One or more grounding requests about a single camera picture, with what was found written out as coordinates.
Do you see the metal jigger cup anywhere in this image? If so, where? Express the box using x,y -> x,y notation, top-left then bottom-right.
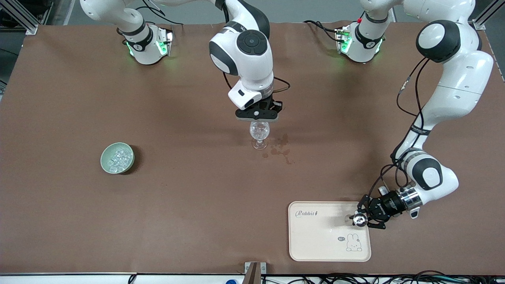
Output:
345,212 -> 370,228

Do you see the clear wine glass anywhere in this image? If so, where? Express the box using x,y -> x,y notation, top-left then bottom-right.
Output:
249,121 -> 271,150

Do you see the clear ice cubes pile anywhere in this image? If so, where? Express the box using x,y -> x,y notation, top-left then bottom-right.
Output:
107,146 -> 132,172

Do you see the cream rabbit print tray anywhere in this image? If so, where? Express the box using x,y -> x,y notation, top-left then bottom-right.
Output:
288,201 -> 372,262

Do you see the brown table cover sheet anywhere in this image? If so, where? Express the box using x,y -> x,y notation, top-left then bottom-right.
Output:
0,21 -> 505,276

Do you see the green ceramic bowl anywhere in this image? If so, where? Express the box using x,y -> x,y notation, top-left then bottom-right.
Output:
100,142 -> 135,174

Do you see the black cable bundle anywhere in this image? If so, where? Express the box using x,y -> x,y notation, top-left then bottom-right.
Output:
260,270 -> 505,284

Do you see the black base power cable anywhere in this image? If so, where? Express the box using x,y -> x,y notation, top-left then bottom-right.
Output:
148,20 -> 184,34
303,20 -> 340,43

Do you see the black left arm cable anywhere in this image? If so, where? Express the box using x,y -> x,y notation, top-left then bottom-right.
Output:
368,57 -> 431,206

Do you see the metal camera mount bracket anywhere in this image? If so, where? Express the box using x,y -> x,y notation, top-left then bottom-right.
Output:
244,262 -> 267,284

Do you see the aluminium frame profile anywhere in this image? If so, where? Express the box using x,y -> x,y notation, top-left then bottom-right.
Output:
473,0 -> 505,31
0,0 -> 54,36

